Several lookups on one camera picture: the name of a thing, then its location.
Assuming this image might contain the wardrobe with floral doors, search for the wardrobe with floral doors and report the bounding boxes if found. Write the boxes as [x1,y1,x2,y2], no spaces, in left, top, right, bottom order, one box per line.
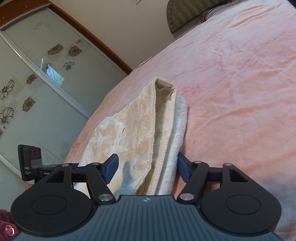
[1,1,131,175]

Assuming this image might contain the cream white pants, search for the cream white pants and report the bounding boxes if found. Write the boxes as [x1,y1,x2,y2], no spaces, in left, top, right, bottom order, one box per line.
[79,77,188,197]

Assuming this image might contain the black cable on bed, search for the black cable on bed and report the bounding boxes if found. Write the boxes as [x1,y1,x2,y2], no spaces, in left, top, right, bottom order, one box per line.
[196,6,218,26]

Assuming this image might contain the green upholstered headboard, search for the green upholstered headboard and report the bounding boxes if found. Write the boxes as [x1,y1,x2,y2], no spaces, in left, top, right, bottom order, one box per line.
[166,0,231,34]

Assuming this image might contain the pink floral bed blanket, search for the pink floral bed blanket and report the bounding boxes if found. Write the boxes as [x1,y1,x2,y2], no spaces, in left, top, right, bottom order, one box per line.
[66,1,295,240]

